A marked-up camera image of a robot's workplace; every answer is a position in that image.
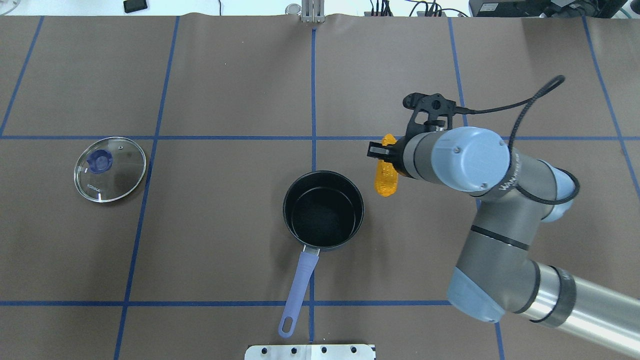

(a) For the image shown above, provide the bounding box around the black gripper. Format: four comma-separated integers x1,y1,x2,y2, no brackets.
368,137,410,176

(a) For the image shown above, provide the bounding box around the yellow toy corn cob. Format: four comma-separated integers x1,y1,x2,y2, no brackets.
374,133,399,198

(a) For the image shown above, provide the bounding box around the glass pot lid blue knob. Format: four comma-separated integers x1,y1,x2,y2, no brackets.
73,136,147,203

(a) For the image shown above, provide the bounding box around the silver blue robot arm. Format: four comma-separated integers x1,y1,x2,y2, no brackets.
366,126,639,359

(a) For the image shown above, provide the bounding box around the small black device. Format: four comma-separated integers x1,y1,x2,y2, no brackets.
122,0,148,14

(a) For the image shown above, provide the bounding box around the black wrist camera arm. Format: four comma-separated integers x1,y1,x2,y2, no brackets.
402,92,457,142

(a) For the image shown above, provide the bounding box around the dark pot with blue handle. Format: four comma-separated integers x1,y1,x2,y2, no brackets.
278,170,365,338

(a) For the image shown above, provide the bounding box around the aluminium frame post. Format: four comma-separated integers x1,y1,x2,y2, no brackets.
301,0,326,23

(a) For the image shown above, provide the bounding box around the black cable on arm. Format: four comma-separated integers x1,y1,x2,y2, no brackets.
452,75,582,206

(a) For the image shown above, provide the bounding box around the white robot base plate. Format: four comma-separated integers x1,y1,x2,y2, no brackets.
244,344,377,360

